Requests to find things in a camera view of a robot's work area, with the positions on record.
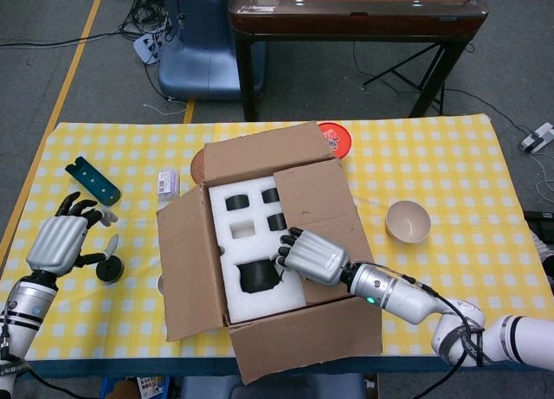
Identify white power strip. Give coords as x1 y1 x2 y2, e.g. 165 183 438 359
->
132 31 168 66

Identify beige bowl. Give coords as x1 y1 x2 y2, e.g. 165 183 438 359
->
385 200 432 244

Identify white black power adapter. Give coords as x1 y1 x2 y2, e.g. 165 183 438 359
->
519 121 554 153

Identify blue machine base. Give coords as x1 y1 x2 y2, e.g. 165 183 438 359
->
158 0 266 101

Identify brown cardboard box red tape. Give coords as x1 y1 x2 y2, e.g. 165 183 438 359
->
155 120 384 386

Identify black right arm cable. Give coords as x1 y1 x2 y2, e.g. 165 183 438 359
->
404 273 486 391

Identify black round disc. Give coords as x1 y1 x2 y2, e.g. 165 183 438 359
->
95 256 126 283

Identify blue grey stool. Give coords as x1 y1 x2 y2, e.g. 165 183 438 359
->
179 372 367 399

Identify dark wood mahjong table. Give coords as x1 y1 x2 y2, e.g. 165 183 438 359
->
228 0 489 122

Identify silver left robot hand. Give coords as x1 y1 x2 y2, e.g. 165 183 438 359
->
25 191 120 275

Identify yellow white checkered tablecloth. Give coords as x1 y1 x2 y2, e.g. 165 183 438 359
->
0 113 546 361

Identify black tangled floor cables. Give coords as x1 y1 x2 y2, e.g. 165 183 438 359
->
116 0 185 49

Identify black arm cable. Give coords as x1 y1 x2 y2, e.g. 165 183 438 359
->
404 273 486 391
0 325 90 399

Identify blue crate with booklet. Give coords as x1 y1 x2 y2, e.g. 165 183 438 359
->
100 375 172 399

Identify black teapot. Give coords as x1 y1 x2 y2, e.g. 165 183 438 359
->
236 260 285 294

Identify white foam insert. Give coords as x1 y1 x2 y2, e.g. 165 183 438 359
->
207 177 306 325

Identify dark teal plastic holder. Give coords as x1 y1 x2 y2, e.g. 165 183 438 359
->
64 156 122 206

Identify red round lid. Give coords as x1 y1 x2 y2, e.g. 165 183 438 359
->
318 120 352 159

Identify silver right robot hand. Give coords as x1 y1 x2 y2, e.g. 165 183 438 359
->
276 227 351 286

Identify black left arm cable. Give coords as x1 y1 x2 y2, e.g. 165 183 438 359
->
0 325 90 399

